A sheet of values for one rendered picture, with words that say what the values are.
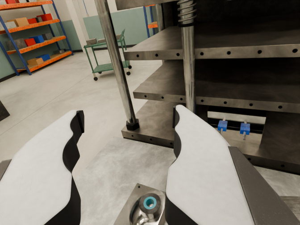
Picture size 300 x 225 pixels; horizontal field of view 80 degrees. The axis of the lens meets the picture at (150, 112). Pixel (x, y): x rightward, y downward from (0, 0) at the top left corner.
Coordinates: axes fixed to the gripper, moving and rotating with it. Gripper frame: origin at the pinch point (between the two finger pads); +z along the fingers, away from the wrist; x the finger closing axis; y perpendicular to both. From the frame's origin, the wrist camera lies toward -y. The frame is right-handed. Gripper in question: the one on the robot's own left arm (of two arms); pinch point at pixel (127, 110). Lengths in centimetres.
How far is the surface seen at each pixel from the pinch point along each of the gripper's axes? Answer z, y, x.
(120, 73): 90, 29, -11
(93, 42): 435, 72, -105
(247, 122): 61, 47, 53
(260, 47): 62, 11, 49
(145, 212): 25, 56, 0
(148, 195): 31, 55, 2
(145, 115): 104, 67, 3
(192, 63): 72, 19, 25
